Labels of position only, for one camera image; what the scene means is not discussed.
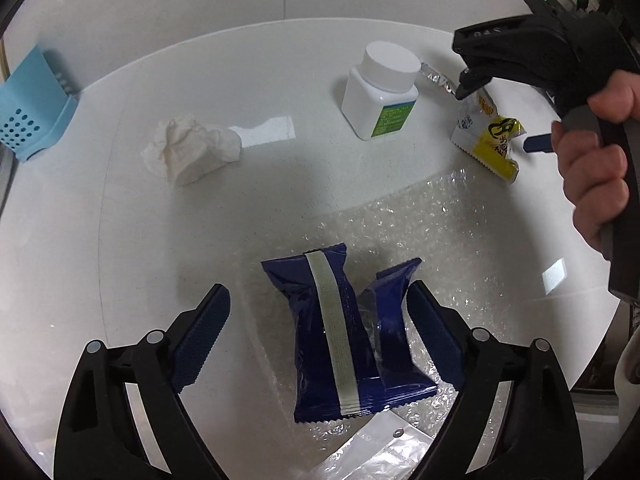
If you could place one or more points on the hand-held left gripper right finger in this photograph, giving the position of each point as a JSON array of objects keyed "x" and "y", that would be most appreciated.
[{"x": 435, "y": 335}]

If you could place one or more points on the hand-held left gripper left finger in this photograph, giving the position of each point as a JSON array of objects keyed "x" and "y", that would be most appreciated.
[{"x": 200, "y": 340}]

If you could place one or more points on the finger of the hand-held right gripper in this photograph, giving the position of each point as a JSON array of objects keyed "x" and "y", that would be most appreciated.
[
  {"x": 510, "y": 45},
  {"x": 537, "y": 143}
]

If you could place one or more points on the yellow snack wrapper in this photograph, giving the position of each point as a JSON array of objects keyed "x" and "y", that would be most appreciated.
[{"x": 492, "y": 145}]

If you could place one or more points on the clear bubble wrap sheet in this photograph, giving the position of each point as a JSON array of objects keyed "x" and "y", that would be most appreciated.
[{"x": 450, "y": 240}]

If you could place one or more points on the dark blue snack packet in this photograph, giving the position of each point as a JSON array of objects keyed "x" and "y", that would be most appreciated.
[{"x": 310, "y": 340}]

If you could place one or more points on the white plastic pouch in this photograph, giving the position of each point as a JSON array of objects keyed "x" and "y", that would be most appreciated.
[{"x": 370, "y": 455}]

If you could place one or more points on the white pill bottle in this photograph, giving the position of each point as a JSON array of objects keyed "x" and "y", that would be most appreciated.
[{"x": 380, "y": 100}]

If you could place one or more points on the white tissue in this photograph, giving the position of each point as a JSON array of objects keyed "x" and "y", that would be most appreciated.
[{"x": 190, "y": 150}]

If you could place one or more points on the person's right hand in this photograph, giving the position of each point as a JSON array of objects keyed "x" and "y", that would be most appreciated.
[{"x": 590, "y": 175}]

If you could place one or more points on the black power plug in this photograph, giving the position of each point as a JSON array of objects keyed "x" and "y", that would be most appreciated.
[{"x": 583, "y": 2}]

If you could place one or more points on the blue utensil holder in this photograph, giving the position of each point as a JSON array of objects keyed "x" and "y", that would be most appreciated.
[{"x": 30, "y": 110}]

